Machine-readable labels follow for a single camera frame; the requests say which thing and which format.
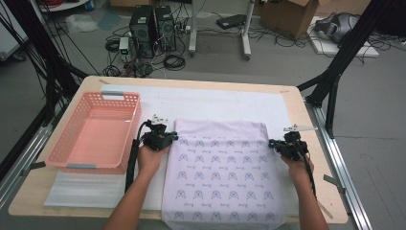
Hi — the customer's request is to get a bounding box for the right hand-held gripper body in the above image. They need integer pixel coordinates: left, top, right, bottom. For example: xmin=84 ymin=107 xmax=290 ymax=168
xmin=276 ymin=124 xmax=319 ymax=161

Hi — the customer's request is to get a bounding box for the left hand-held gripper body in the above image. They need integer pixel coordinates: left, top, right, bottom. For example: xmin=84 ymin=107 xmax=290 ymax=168
xmin=140 ymin=113 xmax=174 ymax=152

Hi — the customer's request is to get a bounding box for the lilac printed towel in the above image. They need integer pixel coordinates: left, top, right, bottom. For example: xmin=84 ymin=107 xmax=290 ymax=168
xmin=161 ymin=118 xmax=286 ymax=230

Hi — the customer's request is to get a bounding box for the pink plastic basket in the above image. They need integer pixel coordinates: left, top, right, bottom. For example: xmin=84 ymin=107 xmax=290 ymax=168
xmin=45 ymin=90 xmax=143 ymax=175

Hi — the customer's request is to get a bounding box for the person's left hand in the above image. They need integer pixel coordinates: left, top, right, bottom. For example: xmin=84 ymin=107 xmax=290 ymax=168
xmin=137 ymin=145 xmax=170 ymax=180

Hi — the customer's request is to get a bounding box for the person's right hand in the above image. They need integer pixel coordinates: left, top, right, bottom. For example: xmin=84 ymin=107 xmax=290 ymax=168
xmin=281 ymin=154 xmax=316 ymax=190

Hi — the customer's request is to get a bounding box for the white grid mat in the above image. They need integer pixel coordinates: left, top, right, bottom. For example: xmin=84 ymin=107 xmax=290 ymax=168
xmin=100 ymin=83 xmax=312 ymax=216

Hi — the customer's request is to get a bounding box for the pale tape strip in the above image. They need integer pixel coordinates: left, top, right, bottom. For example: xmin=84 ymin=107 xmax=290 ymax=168
xmin=317 ymin=200 xmax=334 ymax=220

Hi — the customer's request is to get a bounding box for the white foam sheet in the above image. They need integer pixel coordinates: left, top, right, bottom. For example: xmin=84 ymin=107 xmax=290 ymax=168
xmin=43 ymin=171 xmax=128 ymax=209

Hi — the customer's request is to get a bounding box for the small white power box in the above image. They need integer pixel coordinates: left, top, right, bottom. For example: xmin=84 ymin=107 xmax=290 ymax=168
xmin=118 ymin=36 xmax=130 ymax=56

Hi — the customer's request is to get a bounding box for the white wheeled stand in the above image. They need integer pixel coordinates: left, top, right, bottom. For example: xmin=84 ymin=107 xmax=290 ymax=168
xmin=188 ymin=0 xmax=257 ymax=61

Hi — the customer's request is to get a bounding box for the slim black computer tower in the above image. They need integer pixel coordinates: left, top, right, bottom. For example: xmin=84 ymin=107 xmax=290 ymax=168
xmin=154 ymin=4 xmax=177 ymax=52

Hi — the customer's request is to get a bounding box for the large black computer tower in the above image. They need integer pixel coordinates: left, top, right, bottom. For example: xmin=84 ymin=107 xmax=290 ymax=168
xmin=128 ymin=4 xmax=157 ymax=60

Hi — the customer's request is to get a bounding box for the white floor board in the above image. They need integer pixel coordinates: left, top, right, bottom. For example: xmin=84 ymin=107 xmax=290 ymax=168
xmin=307 ymin=15 xmax=381 ymax=58

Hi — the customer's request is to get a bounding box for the brown cardboard box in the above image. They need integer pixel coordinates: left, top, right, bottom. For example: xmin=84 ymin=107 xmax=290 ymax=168
xmin=259 ymin=0 xmax=320 ymax=41

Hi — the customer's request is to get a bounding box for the black flat box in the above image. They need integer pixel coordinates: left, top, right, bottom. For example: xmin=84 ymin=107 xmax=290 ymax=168
xmin=215 ymin=13 xmax=247 ymax=31

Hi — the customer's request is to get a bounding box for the blue floor sheet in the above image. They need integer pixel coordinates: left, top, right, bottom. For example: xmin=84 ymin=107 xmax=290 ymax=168
xmin=97 ymin=9 xmax=123 ymax=32

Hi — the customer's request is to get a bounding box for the grey rounded device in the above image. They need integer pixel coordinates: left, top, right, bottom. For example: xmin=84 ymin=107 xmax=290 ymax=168
xmin=314 ymin=11 xmax=360 ymax=44

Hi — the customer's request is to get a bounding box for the clear plastic bag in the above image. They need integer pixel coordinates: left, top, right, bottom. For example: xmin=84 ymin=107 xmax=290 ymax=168
xmin=65 ymin=12 xmax=100 ymax=35

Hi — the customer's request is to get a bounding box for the round white table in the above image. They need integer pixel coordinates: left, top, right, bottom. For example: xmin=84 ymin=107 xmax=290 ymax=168
xmin=37 ymin=0 xmax=90 ymax=13

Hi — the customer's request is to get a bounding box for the white cabinet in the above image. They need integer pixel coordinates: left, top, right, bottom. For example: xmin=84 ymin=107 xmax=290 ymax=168
xmin=0 ymin=3 xmax=29 ymax=61

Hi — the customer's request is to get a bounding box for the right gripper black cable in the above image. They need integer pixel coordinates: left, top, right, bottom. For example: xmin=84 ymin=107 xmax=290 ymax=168
xmin=300 ymin=149 xmax=318 ymax=199

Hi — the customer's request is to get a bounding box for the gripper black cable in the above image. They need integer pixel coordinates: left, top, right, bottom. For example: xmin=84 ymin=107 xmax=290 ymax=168
xmin=300 ymin=149 xmax=318 ymax=199
xmin=124 ymin=120 xmax=151 ymax=193

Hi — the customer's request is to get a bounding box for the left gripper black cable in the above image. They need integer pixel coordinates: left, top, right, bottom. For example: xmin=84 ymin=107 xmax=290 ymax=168
xmin=124 ymin=120 xmax=151 ymax=193

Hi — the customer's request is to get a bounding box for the grey metal bracket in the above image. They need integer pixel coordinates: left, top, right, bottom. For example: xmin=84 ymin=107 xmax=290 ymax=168
xmin=323 ymin=173 xmax=348 ymax=195
xmin=21 ymin=161 xmax=47 ymax=176

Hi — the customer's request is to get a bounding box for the aluminium rail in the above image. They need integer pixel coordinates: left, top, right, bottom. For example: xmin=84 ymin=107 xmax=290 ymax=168
xmin=0 ymin=102 xmax=65 ymax=210
xmin=304 ymin=99 xmax=374 ymax=230

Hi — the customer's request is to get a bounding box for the coiled black cable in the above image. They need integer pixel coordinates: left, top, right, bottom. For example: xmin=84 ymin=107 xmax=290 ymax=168
xmin=163 ymin=54 xmax=187 ymax=72

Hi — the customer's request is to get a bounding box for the tangle of black floor cables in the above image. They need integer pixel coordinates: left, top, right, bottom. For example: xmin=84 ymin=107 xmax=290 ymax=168
xmin=248 ymin=27 xmax=320 ymax=49

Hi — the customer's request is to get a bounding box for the black frame stand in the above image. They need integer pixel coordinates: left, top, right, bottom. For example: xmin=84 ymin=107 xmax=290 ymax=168
xmin=296 ymin=0 xmax=406 ymax=140
xmin=0 ymin=0 xmax=89 ymax=126

